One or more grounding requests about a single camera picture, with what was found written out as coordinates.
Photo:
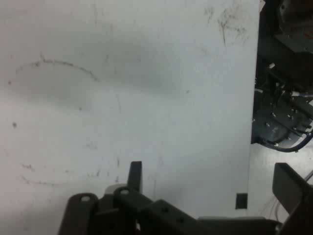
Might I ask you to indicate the black tape piece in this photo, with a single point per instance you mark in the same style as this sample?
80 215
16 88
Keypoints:
241 201

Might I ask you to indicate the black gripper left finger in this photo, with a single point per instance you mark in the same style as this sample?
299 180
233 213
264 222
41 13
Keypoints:
127 210

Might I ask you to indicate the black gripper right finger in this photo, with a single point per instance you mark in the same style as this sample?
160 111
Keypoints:
293 191

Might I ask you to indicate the black round machine base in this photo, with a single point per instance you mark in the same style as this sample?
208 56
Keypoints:
281 61

